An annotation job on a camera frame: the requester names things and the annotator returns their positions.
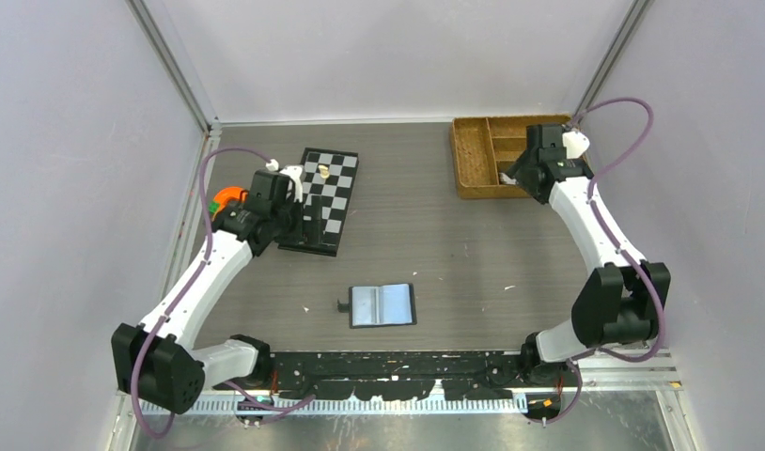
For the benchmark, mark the black and silver chessboard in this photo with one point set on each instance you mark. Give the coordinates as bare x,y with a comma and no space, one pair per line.
326,202

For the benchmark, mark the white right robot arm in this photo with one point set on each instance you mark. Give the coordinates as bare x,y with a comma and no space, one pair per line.
620,308

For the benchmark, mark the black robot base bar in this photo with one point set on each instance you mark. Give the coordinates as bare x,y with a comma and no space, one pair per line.
405,375

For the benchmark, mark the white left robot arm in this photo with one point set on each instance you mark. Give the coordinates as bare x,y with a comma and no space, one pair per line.
156,360

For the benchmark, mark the woven wicker tray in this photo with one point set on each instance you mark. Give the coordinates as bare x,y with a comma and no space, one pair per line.
484,147

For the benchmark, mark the black leather card holder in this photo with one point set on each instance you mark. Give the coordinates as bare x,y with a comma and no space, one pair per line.
380,306

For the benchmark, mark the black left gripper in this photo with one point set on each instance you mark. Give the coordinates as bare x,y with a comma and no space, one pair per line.
299,232

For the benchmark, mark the orange curved toy track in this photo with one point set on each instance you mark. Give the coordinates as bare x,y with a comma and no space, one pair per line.
224,197

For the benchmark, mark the white chess piece on board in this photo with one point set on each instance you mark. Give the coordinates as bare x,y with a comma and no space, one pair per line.
324,171

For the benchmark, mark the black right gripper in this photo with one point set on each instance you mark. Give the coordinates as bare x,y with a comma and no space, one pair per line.
517,171

